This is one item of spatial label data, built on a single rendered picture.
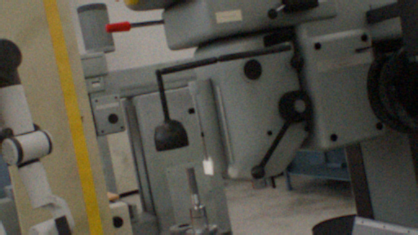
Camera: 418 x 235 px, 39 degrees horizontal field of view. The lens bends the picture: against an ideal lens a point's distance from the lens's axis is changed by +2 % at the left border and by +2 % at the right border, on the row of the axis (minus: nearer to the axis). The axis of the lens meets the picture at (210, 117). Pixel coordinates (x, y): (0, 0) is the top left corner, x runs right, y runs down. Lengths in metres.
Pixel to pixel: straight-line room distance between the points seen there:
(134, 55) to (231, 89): 9.61
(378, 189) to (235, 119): 0.54
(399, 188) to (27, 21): 1.98
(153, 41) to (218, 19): 9.81
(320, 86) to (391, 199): 0.43
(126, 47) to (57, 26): 7.83
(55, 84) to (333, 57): 1.86
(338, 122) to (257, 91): 0.21
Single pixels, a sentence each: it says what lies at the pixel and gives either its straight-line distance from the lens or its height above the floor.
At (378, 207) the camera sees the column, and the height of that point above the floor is 1.13.
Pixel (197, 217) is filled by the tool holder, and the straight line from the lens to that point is 1.68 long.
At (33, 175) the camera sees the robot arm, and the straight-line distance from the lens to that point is 1.82.
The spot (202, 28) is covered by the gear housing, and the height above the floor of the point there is 1.65.
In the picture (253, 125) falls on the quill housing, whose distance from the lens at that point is 1.25.
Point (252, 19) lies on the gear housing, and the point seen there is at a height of 1.65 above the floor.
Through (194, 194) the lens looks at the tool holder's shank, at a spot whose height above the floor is 1.24.
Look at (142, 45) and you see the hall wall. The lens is 10.91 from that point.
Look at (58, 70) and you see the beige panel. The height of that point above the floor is 1.74.
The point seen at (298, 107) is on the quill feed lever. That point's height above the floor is 1.45.
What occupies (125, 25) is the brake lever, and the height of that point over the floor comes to 1.70.
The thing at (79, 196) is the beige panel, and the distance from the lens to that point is 2.99.
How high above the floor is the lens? 1.53
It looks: 3 degrees down
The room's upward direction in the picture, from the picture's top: 11 degrees counter-clockwise
